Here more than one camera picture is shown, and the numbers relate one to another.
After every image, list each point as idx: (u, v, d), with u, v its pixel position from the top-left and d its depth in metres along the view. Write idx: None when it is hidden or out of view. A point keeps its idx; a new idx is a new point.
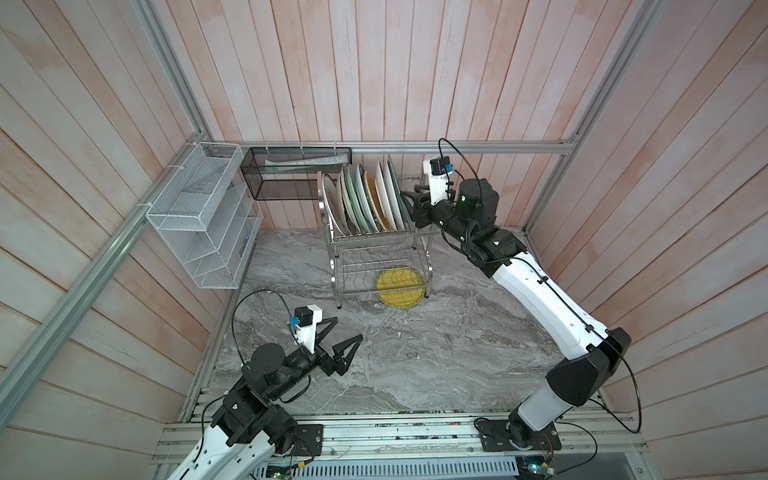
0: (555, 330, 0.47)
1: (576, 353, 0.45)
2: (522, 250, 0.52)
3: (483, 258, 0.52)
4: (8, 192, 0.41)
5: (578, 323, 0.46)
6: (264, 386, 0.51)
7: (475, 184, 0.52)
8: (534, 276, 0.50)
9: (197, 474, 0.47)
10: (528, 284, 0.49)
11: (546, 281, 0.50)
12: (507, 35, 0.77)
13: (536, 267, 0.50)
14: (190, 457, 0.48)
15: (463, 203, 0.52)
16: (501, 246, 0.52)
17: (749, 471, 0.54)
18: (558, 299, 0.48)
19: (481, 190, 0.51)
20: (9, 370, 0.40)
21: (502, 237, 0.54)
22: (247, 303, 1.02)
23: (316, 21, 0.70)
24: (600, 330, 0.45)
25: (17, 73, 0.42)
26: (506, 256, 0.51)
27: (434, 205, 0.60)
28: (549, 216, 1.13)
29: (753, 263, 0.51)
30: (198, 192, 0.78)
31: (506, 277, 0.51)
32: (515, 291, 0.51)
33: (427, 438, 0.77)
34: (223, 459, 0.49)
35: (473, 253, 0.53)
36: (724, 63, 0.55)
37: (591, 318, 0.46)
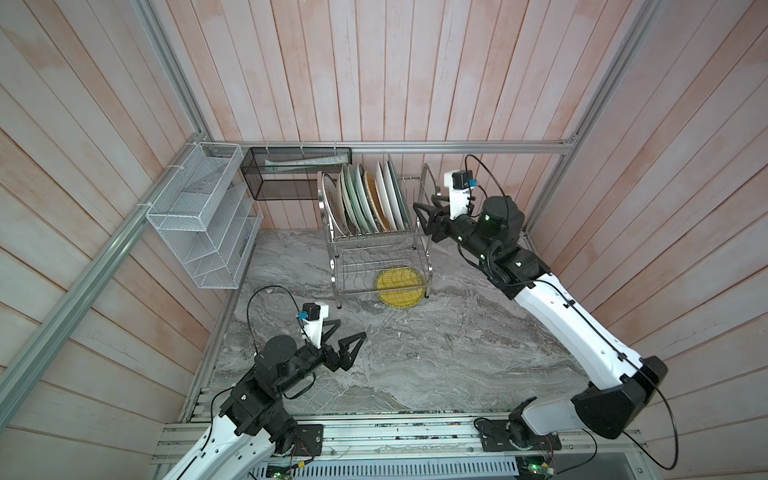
0: (583, 357, 0.45)
1: (608, 383, 0.42)
2: (546, 271, 0.50)
3: (504, 280, 0.50)
4: (8, 193, 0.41)
5: (610, 352, 0.43)
6: (276, 376, 0.53)
7: (501, 203, 0.50)
8: (561, 299, 0.48)
9: (205, 462, 0.47)
10: (553, 308, 0.47)
11: (573, 305, 0.47)
12: (507, 36, 0.77)
13: (560, 288, 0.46)
14: (197, 445, 0.48)
15: (486, 223, 0.50)
16: (524, 267, 0.51)
17: (749, 471, 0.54)
18: (587, 325, 0.45)
19: (508, 211, 0.48)
20: (9, 370, 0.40)
21: (525, 257, 0.52)
22: (247, 303, 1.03)
23: (316, 21, 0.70)
24: (634, 359, 0.43)
25: (18, 73, 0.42)
26: (528, 278, 0.49)
27: (451, 220, 0.58)
28: (549, 216, 1.13)
29: (753, 263, 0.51)
30: (198, 192, 0.78)
31: (530, 300, 0.49)
32: (537, 313, 0.49)
33: (427, 438, 0.77)
34: (231, 450, 0.50)
35: (493, 275, 0.51)
36: (724, 63, 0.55)
37: (623, 345, 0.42)
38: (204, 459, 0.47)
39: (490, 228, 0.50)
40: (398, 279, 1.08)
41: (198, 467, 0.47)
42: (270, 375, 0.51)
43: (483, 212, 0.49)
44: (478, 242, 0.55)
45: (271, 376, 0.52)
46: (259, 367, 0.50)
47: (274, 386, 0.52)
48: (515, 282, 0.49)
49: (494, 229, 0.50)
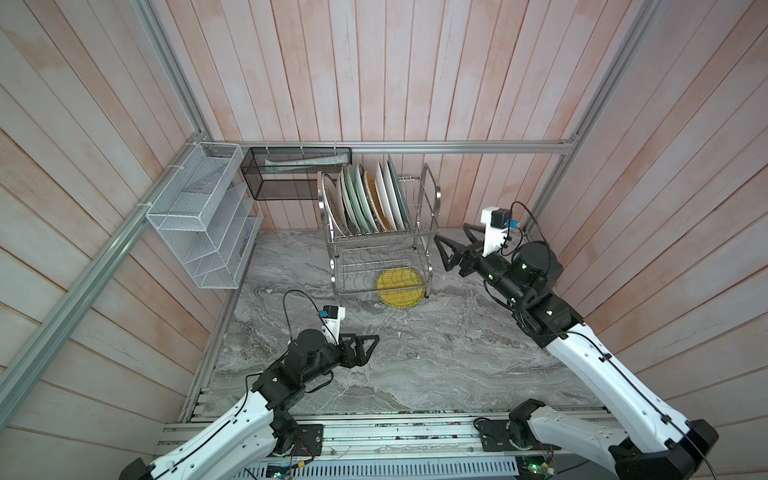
0: (625, 416, 0.43)
1: (652, 447, 0.40)
2: (578, 322, 0.49)
3: (535, 330, 0.50)
4: (8, 192, 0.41)
5: (651, 413, 0.41)
6: (304, 365, 0.59)
7: (541, 253, 0.48)
8: (595, 353, 0.46)
9: (236, 428, 0.50)
10: (588, 363, 0.46)
11: (609, 360, 0.46)
12: (507, 36, 0.77)
13: (593, 341, 0.48)
14: (230, 411, 0.52)
15: (522, 270, 0.49)
16: (555, 317, 0.50)
17: (750, 471, 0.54)
18: (626, 383, 0.44)
19: (549, 264, 0.47)
20: (9, 370, 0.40)
21: (556, 305, 0.51)
22: (247, 303, 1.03)
23: (316, 21, 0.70)
24: (680, 422, 0.40)
25: (17, 73, 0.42)
26: (561, 329, 0.49)
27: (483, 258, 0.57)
28: (549, 216, 1.13)
29: (754, 263, 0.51)
30: (198, 192, 0.78)
31: (563, 353, 0.48)
32: (571, 366, 0.48)
33: (427, 438, 0.77)
34: (256, 426, 0.53)
35: (525, 323, 0.51)
36: (724, 63, 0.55)
37: (667, 406, 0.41)
38: (234, 427, 0.50)
39: (527, 277, 0.49)
40: (398, 279, 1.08)
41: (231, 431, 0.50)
42: (299, 364, 0.57)
43: (521, 260, 0.49)
44: (512, 286, 0.54)
45: (298, 364, 0.57)
46: (289, 354, 0.57)
47: (301, 374, 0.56)
48: (545, 332, 0.49)
49: (530, 278, 0.49)
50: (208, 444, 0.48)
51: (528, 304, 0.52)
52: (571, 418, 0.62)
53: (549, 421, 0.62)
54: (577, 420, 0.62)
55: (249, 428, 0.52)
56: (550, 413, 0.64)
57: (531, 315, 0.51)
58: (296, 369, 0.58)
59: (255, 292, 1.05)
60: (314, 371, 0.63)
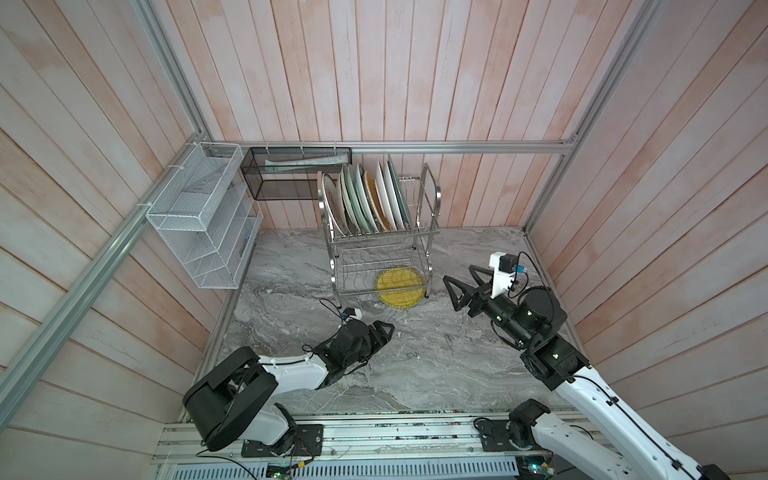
0: (637, 460, 0.44)
1: None
2: (586, 364, 0.52)
3: (544, 372, 0.52)
4: (8, 193, 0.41)
5: (662, 457, 0.42)
6: (349, 347, 0.68)
7: (546, 301, 0.51)
8: (602, 397, 0.48)
9: (311, 368, 0.59)
10: (596, 405, 0.48)
11: (616, 403, 0.47)
12: (507, 35, 0.77)
13: (601, 384, 0.50)
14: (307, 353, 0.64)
15: (528, 315, 0.52)
16: (562, 360, 0.52)
17: (750, 471, 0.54)
18: (633, 427, 0.45)
19: (552, 311, 0.50)
20: (9, 370, 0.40)
21: (563, 349, 0.54)
22: (247, 303, 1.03)
23: (316, 21, 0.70)
24: (690, 467, 0.41)
25: (17, 72, 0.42)
26: (567, 372, 0.51)
27: (491, 299, 0.60)
28: (549, 216, 1.13)
29: (753, 263, 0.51)
30: (198, 192, 0.78)
31: (571, 395, 0.50)
32: (582, 408, 0.50)
33: (427, 438, 0.77)
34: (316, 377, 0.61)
35: (533, 365, 0.53)
36: (725, 63, 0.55)
37: (678, 451, 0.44)
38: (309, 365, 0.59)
39: (533, 323, 0.52)
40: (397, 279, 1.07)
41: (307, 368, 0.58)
42: (346, 347, 0.67)
43: (527, 307, 0.52)
44: (521, 329, 0.57)
45: (345, 346, 0.67)
46: (338, 338, 0.68)
47: (344, 357, 0.68)
48: (554, 375, 0.52)
49: (536, 324, 0.52)
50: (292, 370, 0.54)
51: (536, 348, 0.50)
52: (583, 437, 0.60)
53: (556, 434, 0.61)
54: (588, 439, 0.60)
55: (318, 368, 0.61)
56: (558, 423, 0.63)
57: (539, 359, 0.53)
58: (342, 351, 0.68)
59: (255, 293, 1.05)
60: (355, 355, 0.73)
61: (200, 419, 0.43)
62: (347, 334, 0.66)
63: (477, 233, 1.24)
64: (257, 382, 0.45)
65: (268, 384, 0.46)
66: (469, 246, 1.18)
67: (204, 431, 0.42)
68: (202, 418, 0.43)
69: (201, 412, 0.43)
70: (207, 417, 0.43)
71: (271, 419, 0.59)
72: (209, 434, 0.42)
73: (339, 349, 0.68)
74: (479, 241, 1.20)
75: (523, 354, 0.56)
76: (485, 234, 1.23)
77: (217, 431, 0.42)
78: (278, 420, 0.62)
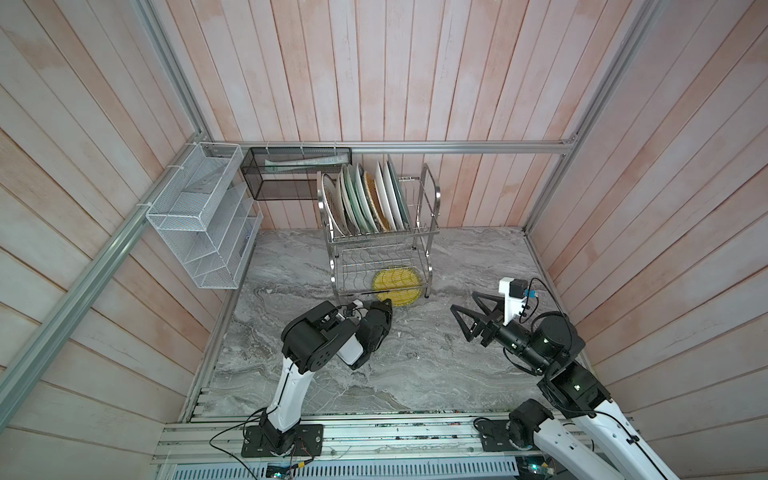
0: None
1: None
2: (606, 399, 0.50)
3: (562, 402, 0.51)
4: (8, 193, 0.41)
5: None
6: (373, 334, 0.79)
7: (563, 329, 0.50)
8: (623, 434, 0.47)
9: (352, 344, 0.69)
10: (613, 441, 0.47)
11: (636, 443, 0.47)
12: (507, 35, 0.77)
13: (622, 421, 0.49)
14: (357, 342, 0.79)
15: (544, 343, 0.51)
16: (582, 393, 0.51)
17: (750, 471, 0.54)
18: (650, 467, 0.45)
19: (571, 340, 0.49)
20: (9, 370, 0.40)
21: (582, 378, 0.52)
22: (247, 303, 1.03)
23: (316, 20, 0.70)
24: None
25: (17, 73, 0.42)
26: (589, 407, 0.49)
27: (502, 326, 0.59)
28: (549, 216, 1.13)
29: (752, 263, 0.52)
30: (199, 192, 0.78)
31: (592, 428, 0.49)
32: (602, 442, 0.49)
33: (427, 438, 0.77)
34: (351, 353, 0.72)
35: (551, 394, 0.52)
36: (724, 64, 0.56)
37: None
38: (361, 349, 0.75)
39: (548, 350, 0.51)
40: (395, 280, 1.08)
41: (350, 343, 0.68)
42: (369, 334, 0.77)
43: (542, 334, 0.52)
44: (537, 356, 0.56)
45: (368, 334, 0.77)
46: (361, 326, 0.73)
47: (369, 343, 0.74)
48: (573, 405, 0.50)
49: (552, 351, 0.51)
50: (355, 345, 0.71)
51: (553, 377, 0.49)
52: (588, 451, 0.59)
53: (558, 445, 0.61)
54: (592, 453, 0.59)
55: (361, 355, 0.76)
56: (561, 432, 0.63)
57: (557, 388, 0.52)
58: (365, 337, 0.79)
59: (255, 293, 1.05)
60: (376, 340, 0.83)
61: (300, 345, 0.54)
62: (367, 322, 0.77)
63: (477, 233, 1.24)
64: (344, 324, 0.59)
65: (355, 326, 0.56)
66: (469, 246, 1.18)
67: (306, 354, 0.53)
68: (301, 346, 0.54)
69: (301, 340, 0.55)
70: (306, 344, 0.54)
71: (298, 403, 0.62)
72: (311, 357, 0.53)
73: (363, 336, 0.79)
74: (479, 241, 1.20)
75: (541, 383, 0.54)
76: (485, 234, 1.23)
77: (318, 353, 0.53)
78: (294, 412, 0.65)
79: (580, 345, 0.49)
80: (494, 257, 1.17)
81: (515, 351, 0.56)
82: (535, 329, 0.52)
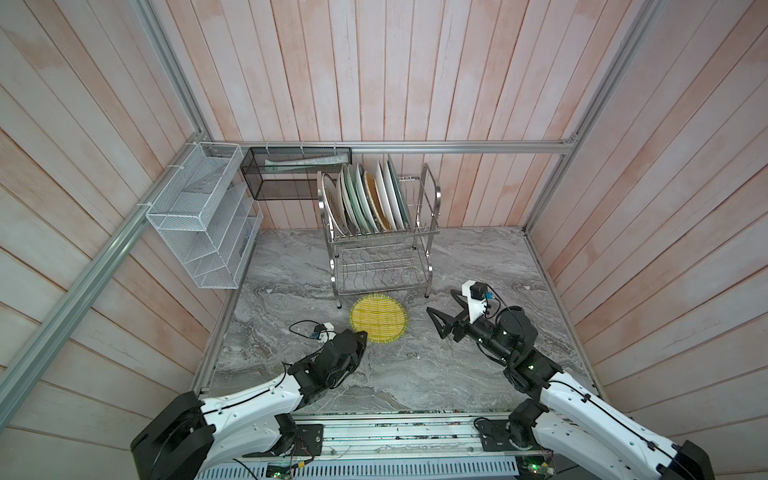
0: (622, 455, 0.47)
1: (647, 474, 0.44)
2: (558, 370, 0.57)
3: (524, 385, 0.58)
4: (8, 193, 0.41)
5: (638, 441, 0.46)
6: (334, 364, 0.63)
7: (514, 319, 0.58)
8: (577, 395, 0.53)
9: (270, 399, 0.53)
10: (573, 405, 0.52)
11: (589, 399, 0.52)
12: (507, 35, 0.77)
13: (575, 385, 0.55)
14: (271, 381, 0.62)
15: (504, 335, 0.59)
16: (537, 370, 0.58)
17: (751, 471, 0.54)
18: (606, 416, 0.49)
19: (523, 330, 0.56)
20: (9, 370, 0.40)
21: (538, 361, 0.60)
22: (246, 303, 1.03)
23: (315, 19, 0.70)
24: (666, 447, 0.44)
25: (16, 72, 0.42)
26: (543, 380, 0.56)
27: (472, 322, 0.66)
28: (549, 216, 1.13)
29: (752, 262, 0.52)
30: (198, 192, 0.78)
31: (552, 400, 0.55)
32: (565, 412, 0.54)
33: (427, 438, 0.77)
34: (284, 405, 0.56)
35: (515, 379, 0.59)
36: (724, 63, 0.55)
37: (652, 433, 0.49)
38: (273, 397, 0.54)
39: (510, 341, 0.58)
40: (381, 313, 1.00)
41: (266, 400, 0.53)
42: (331, 364, 0.62)
43: (501, 327, 0.59)
44: (502, 348, 0.63)
45: (329, 363, 0.62)
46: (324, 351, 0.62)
47: (329, 374, 0.62)
48: (533, 386, 0.57)
49: (512, 342, 0.58)
50: (247, 405, 0.50)
51: (514, 364, 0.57)
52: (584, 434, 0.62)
53: (557, 434, 0.61)
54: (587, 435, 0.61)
55: (277, 407, 0.55)
56: (557, 422, 0.63)
57: (518, 373, 0.59)
58: (326, 367, 0.62)
59: (255, 293, 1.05)
60: (340, 372, 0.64)
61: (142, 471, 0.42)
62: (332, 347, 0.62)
63: (477, 233, 1.24)
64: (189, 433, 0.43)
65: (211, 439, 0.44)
66: (470, 246, 1.19)
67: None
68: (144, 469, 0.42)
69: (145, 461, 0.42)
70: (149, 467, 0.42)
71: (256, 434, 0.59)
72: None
73: (324, 364, 0.63)
74: (479, 241, 1.20)
75: (505, 371, 0.62)
76: (485, 233, 1.24)
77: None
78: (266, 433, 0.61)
79: (534, 332, 0.56)
80: (494, 257, 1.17)
81: (484, 345, 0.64)
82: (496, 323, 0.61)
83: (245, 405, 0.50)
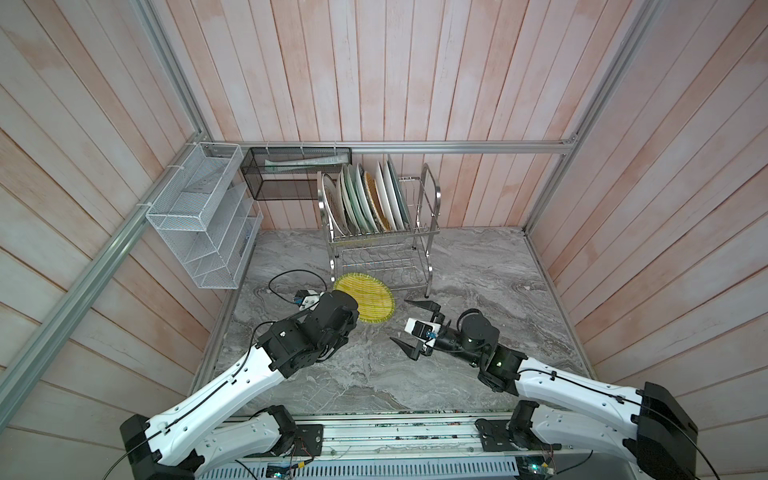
0: (605, 420, 0.48)
1: (627, 429, 0.45)
2: (524, 357, 0.59)
3: (500, 385, 0.58)
4: (8, 193, 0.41)
5: (609, 399, 0.47)
6: (330, 322, 0.51)
7: (475, 323, 0.58)
8: (546, 376, 0.54)
9: (236, 388, 0.43)
10: (545, 388, 0.53)
11: (556, 376, 0.53)
12: (507, 35, 0.77)
13: (541, 367, 0.56)
14: (229, 371, 0.45)
15: (469, 342, 0.58)
16: (505, 365, 0.59)
17: (752, 471, 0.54)
18: (577, 386, 0.51)
19: (484, 332, 0.57)
20: (9, 371, 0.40)
21: (505, 356, 0.61)
22: (246, 303, 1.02)
23: (315, 19, 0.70)
24: (633, 396, 0.46)
25: (17, 73, 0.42)
26: (513, 373, 0.57)
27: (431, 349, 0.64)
28: (549, 216, 1.13)
29: (752, 263, 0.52)
30: (198, 192, 0.78)
31: (527, 389, 0.56)
32: (540, 395, 0.55)
33: (427, 438, 0.77)
34: (256, 388, 0.45)
35: (490, 381, 0.59)
36: (724, 63, 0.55)
37: (617, 388, 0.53)
38: (234, 388, 0.43)
39: (476, 347, 0.58)
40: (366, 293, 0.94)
41: (230, 392, 0.43)
42: (326, 319, 0.50)
43: (465, 335, 0.59)
44: (469, 353, 0.62)
45: (324, 319, 0.50)
46: (318, 308, 0.51)
47: (322, 333, 0.50)
48: (507, 382, 0.58)
49: (478, 347, 0.58)
50: (200, 410, 0.41)
51: (486, 366, 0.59)
52: (572, 416, 0.59)
53: (552, 425, 0.61)
54: (574, 415, 0.59)
55: (243, 397, 0.45)
56: (548, 413, 0.64)
57: (491, 374, 0.60)
58: (319, 324, 0.51)
59: (255, 293, 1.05)
60: (334, 335, 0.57)
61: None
62: (328, 304, 0.50)
63: (476, 233, 1.24)
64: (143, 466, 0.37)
65: (153, 469, 0.38)
66: (469, 246, 1.18)
67: None
68: None
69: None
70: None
71: (248, 439, 0.57)
72: None
73: (317, 321, 0.51)
74: (479, 241, 1.20)
75: (479, 374, 0.62)
76: (485, 234, 1.23)
77: None
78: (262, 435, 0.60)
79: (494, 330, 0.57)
80: (494, 257, 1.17)
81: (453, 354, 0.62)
82: (460, 331, 0.65)
83: (196, 413, 0.41)
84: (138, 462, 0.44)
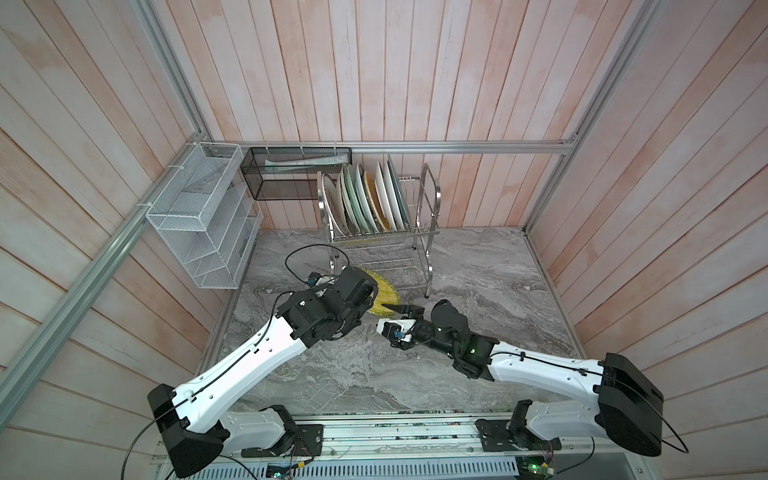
0: (573, 395, 0.48)
1: (590, 399, 0.46)
2: (495, 342, 0.60)
3: (474, 372, 0.59)
4: (8, 193, 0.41)
5: (572, 372, 0.48)
6: (350, 295, 0.50)
7: (445, 312, 0.60)
8: (515, 357, 0.55)
9: (260, 357, 0.43)
10: (515, 369, 0.54)
11: (526, 356, 0.54)
12: (507, 35, 0.77)
13: (511, 348, 0.57)
14: (251, 341, 0.44)
15: (440, 332, 0.60)
16: (478, 352, 0.60)
17: (749, 471, 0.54)
18: (544, 364, 0.52)
19: (452, 321, 0.58)
20: (9, 370, 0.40)
21: (477, 343, 0.62)
22: (246, 303, 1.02)
23: (315, 18, 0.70)
24: (595, 368, 0.47)
25: (17, 72, 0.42)
26: (486, 358, 0.58)
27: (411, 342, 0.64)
28: (549, 216, 1.13)
29: (752, 262, 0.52)
30: (198, 192, 0.78)
31: (501, 373, 0.57)
32: (513, 376, 0.56)
33: (427, 438, 0.77)
34: (278, 358, 0.44)
35: (464, 368, 0.60)
36: (725, 63, 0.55)
37: (582, 361, 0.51)
38: (257, 357, 0.43)
39: (447, 336, 0.60)
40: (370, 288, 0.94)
41: (254, 361, 0.42)
42: (347, 292, 0.50)
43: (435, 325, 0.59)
44: (443, 343, 0.64)
45: (346, 292, 0.50)
46: (339, 280, 0.51)
47: (342, 306, 0.50)
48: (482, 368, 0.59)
49: (449, 335, 0.59)
50: (225, 379, 0.41)
51: (459, 354, 0.62)
52: (560, 405, 0.59)
53: (543, 418, 0.61)
54: (562, 403, 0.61)
55: (267, 365, 0.44)
56: (539, 409, 0.64)
57: (465, 361, 0.61)
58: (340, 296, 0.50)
59: (255, 293, 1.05)
60: (354, 310, 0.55)
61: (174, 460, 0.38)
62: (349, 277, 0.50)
63: (476, 233, 1.24)
64: (172, 430, 0.37)
65: (182, 435, 0.38)
66: (469, 247, 1.18)
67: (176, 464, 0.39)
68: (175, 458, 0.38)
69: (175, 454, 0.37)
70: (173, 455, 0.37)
71: (261, 425, 0.58)
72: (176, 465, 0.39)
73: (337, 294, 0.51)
74: (478, 241, 1.21)
75: (454, 363, 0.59)
76: (485, 234, 1.23)
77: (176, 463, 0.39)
78: (274, 425, 0.62)
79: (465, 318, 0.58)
80: (494, 257, 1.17)
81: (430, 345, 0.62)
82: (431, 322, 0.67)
83: (221, 381, 0.41)
84: (167, 429, 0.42)
